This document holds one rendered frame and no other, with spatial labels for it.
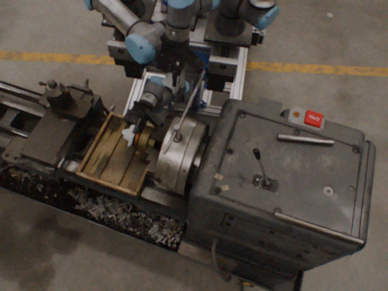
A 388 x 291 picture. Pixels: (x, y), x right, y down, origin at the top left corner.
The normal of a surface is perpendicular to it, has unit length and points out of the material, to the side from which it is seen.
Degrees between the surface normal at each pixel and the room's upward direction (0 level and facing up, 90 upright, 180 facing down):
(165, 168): 52
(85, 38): 0
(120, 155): 0
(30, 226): 0
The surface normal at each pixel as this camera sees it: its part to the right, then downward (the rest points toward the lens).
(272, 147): 0.03, -0.47
